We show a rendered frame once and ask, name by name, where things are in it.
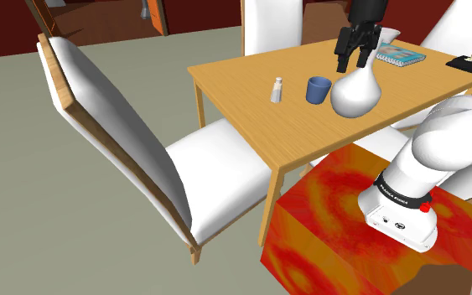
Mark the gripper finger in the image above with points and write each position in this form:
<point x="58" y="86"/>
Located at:
<point x="345" y="45"/>
<point x="370" y="39"/>

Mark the wooden doorway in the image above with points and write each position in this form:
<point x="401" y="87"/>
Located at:
<point x="40" y="14"/>

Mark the glass salt shaker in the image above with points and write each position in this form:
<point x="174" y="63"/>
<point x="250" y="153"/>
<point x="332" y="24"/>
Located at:
<point x="277" y="92"/>

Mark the blue cup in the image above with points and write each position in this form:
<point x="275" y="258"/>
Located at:
<point x="317" y="90"/>

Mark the wooden dining table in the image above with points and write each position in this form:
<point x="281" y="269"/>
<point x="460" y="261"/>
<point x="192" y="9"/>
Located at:
<point x="284" y="122"/>

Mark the beige figure on black base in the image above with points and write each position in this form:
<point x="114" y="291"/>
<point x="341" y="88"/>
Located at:
<point x="466" y="63"/>

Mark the blue spiral notebook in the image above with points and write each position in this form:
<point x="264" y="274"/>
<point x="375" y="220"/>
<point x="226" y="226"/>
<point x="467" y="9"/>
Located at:
<point x="403" y="55"/>

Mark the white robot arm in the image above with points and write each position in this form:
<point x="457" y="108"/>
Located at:
<point x="407" y="179"/>

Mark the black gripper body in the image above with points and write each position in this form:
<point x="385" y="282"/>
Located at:
<point x="367" y="11"/>

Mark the white long-necked vase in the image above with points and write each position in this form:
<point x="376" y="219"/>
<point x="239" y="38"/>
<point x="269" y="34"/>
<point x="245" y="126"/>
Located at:
<point x="356" y="94"/>

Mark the red orange patterned robot stand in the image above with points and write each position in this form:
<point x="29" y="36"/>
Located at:
<point x="333" y="228"/>

